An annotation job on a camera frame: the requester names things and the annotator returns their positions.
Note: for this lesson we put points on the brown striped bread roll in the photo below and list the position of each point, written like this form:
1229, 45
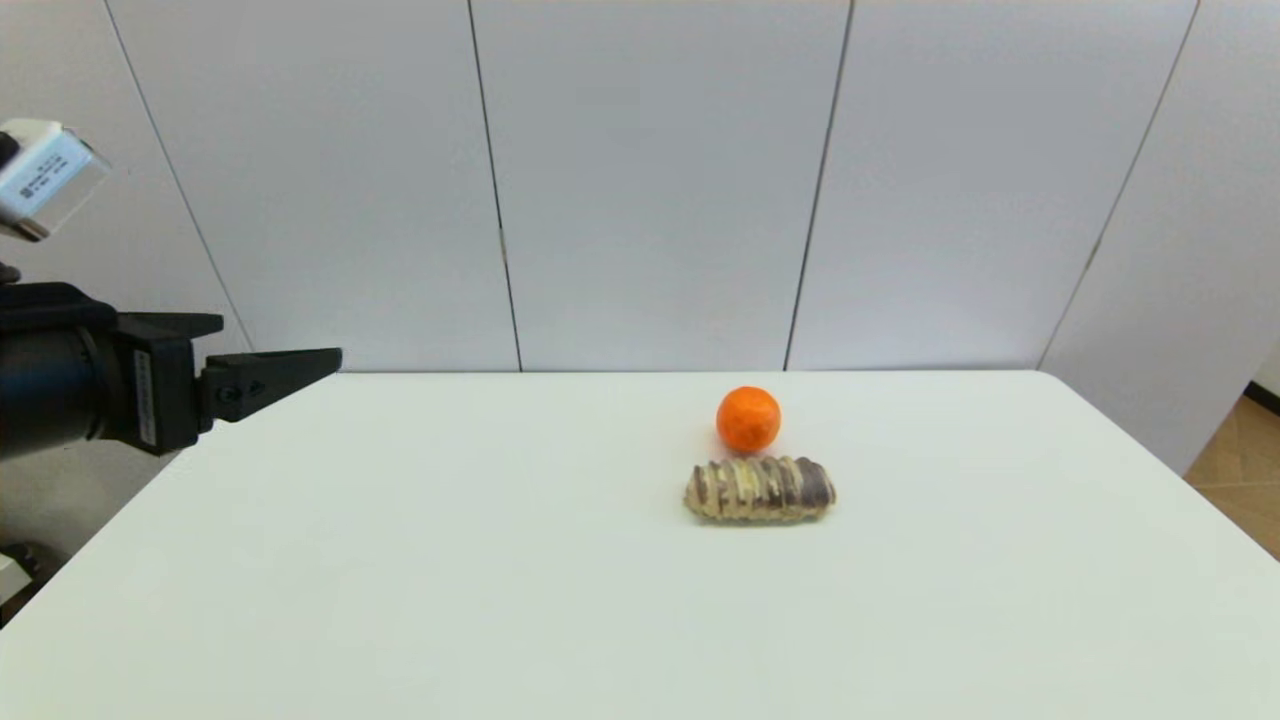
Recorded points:
760, 489

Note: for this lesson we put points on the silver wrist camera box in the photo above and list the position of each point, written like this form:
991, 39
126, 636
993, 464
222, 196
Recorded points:
50, 180

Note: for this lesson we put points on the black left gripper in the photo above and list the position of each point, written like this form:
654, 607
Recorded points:
150, 390

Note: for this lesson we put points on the grey floor equipment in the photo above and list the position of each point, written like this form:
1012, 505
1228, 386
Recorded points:
20, 570

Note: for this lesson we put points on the orange mandarin fruit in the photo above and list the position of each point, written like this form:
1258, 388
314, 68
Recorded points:
748, 420

